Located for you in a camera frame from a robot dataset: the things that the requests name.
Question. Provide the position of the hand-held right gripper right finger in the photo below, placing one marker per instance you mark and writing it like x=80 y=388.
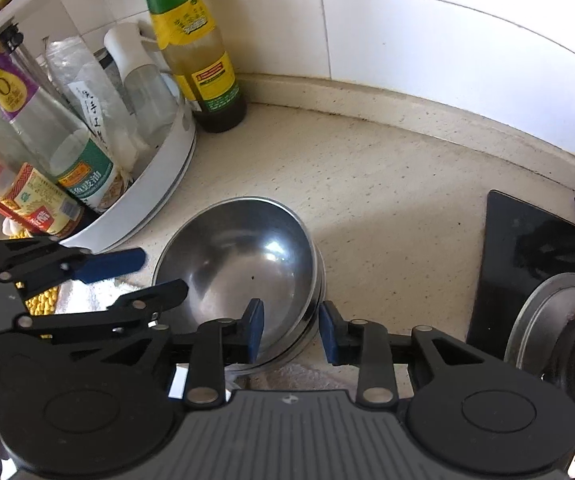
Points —
x=328 y=335

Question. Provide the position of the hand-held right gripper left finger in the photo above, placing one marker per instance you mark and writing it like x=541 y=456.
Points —
x=253 y=330

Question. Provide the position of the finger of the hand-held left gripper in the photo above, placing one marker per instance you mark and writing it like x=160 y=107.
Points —
x=162 y=294
x=117 y=262

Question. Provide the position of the medium steel bowl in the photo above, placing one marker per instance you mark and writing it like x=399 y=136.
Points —
x=292 y=346

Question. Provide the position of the large steel bowl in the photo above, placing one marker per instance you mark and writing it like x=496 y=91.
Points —
x=278 y=365

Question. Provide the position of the small steel bowl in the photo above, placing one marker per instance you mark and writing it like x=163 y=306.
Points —
x=227 y=260

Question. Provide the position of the yellow chenille mat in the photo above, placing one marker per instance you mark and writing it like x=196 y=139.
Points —
x=40 y=302

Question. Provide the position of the white towel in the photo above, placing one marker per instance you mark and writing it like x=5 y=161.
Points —
x=287 y=379

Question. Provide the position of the purple and green label bottle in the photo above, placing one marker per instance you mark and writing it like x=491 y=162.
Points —
x=87 y=180

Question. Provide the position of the white bottle tray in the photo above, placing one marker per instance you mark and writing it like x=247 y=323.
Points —
x=157 y=175

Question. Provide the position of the red yellow label vinegar bottle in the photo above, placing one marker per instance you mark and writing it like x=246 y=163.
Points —
x=37 y=205

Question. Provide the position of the clear plastic bag with label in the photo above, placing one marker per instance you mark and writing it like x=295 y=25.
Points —
x=92 y=105

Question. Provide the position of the white cap clear spray bottle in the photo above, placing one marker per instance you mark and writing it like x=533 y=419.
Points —
x=142 y=95

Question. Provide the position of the black glass gas stove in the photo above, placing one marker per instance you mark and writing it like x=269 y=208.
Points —
x=502 y=260

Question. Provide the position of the steel burner drip pan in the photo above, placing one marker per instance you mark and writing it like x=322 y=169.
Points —
x=532 y=320

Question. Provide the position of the yellow label dark sauce bottle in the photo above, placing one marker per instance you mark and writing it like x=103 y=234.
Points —
x=202 y=75

